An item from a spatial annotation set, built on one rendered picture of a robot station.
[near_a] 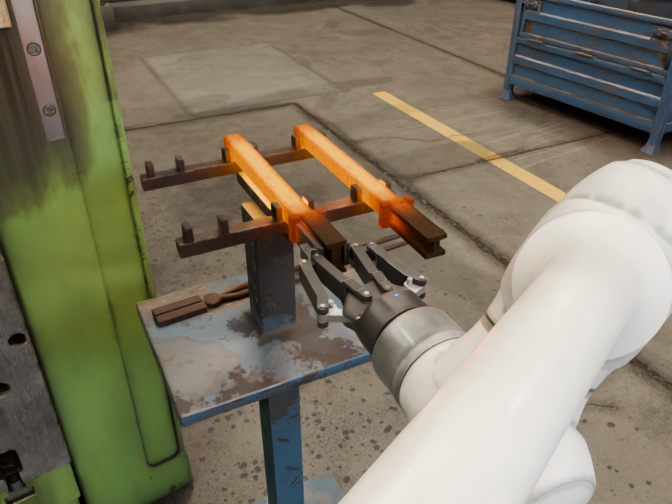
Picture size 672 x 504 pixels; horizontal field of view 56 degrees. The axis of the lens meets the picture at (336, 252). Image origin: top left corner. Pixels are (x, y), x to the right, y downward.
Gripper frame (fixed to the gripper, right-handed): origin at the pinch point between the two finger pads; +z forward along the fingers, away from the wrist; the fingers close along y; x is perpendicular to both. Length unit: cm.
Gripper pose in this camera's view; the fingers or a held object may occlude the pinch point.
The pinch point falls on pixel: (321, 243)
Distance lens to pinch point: 76.9
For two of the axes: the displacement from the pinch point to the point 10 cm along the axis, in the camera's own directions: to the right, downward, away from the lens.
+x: 0.0, -8.5, -5.3
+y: 9.0, -2.3, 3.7
